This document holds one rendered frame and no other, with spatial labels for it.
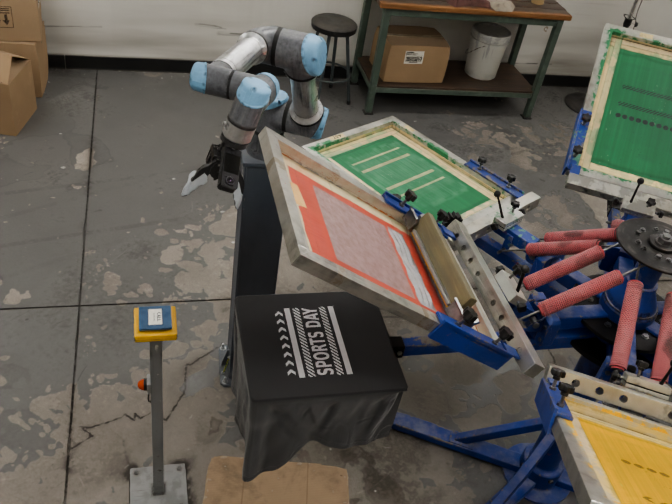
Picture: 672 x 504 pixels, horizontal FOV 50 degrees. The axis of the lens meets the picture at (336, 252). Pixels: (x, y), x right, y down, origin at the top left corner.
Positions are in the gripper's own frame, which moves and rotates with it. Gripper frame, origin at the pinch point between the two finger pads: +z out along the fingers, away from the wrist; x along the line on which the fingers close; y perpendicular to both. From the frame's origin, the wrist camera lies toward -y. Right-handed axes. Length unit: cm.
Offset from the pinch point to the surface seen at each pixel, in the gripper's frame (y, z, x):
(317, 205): 6.1, -4.2, -30.9
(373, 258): -6.7, 0.4, -47.9
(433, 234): 10, -2, -74
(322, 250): -16.2, -5.2, -27.1
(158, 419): 10, 101, -16
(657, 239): 2, -27, -145
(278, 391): -19, 46, -35
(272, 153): 14.4, -11.8, -15.3
